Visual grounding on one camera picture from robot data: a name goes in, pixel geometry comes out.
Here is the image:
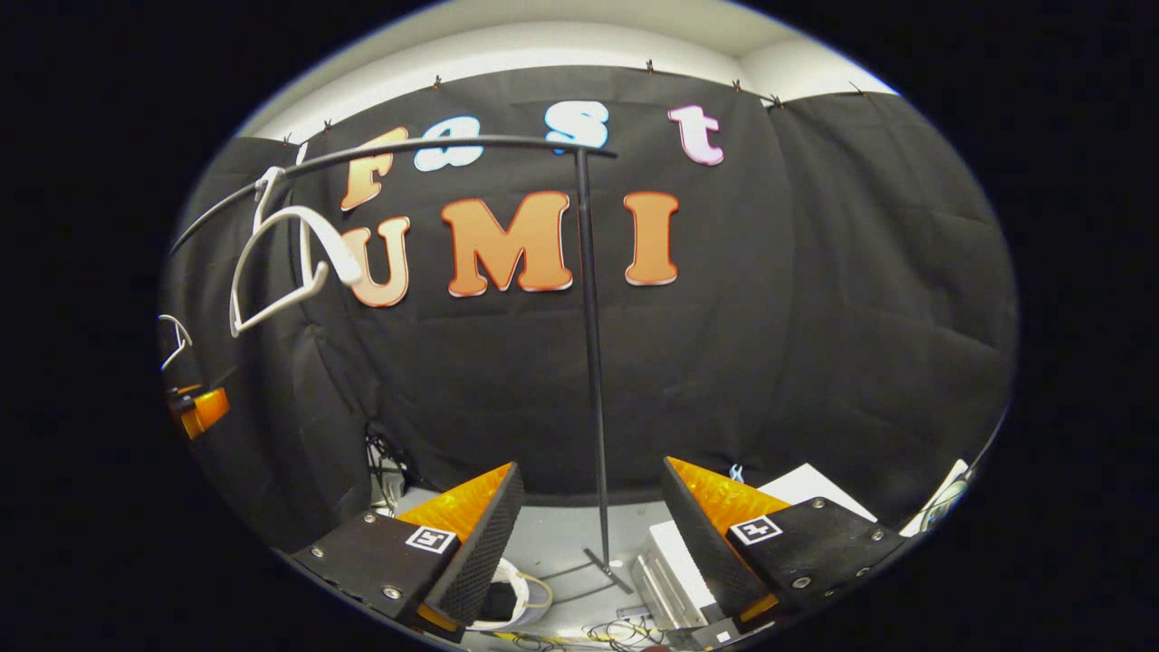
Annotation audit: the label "white clothes hanger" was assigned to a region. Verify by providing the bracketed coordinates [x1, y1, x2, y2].
[229, 166, 363, 339]

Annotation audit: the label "white paper sheet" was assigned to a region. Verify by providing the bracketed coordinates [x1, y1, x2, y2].
[759, 464, 877, 523]

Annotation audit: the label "thin floor cables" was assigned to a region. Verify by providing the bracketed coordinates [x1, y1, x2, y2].
[489, 614, 691, 651]

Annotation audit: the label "black backdrop cloth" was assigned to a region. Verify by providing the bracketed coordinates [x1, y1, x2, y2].
[158, 63, 1015, 553]

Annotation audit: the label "white laundry hamper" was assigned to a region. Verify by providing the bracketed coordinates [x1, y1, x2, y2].
[466, 557, 555, 632]

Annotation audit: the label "row of small cloth clips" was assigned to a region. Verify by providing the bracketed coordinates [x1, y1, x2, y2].
[283, 60, 867, 146]

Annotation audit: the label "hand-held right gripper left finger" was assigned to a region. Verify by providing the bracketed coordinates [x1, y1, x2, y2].
[288, 460, 526, 644]

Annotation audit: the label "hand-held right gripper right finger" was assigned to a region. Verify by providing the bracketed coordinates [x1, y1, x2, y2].
[659, 455, 910, 635]

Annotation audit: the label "thin white wire hanger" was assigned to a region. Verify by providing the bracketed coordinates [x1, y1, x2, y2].
[158, 314, 194, 372]

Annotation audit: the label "black metal garment rack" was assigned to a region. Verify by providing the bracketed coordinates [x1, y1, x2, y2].
[170, 134, 637, 606]

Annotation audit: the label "white stacked boxes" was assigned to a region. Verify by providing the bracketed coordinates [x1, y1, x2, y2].
[631, 521, 725, 630]

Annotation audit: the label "tangled black cables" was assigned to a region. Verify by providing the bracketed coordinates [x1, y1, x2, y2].
[365, 430, 419, 519]

